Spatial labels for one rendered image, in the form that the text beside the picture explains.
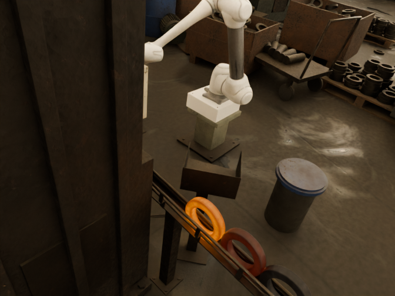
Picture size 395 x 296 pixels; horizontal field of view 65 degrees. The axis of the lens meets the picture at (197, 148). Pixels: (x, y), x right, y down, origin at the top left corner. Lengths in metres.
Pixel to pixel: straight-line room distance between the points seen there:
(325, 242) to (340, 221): 0.26
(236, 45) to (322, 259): 1.45
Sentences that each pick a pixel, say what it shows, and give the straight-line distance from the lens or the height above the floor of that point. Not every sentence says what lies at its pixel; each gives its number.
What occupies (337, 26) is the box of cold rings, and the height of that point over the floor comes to 0.59.
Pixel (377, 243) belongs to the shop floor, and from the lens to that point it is 2.51.
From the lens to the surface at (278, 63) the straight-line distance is 3.85.
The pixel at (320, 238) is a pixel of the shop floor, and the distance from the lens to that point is 2.31.
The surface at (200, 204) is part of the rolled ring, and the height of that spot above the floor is 0.77.
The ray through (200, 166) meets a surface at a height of 0.60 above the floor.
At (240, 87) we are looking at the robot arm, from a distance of 2.20.
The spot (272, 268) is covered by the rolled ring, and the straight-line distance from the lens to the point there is 1.14.
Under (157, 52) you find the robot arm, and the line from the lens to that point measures 1.93.
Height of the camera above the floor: 1.63
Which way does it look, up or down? 38 degrees down
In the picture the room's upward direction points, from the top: 9 degrees clockwise
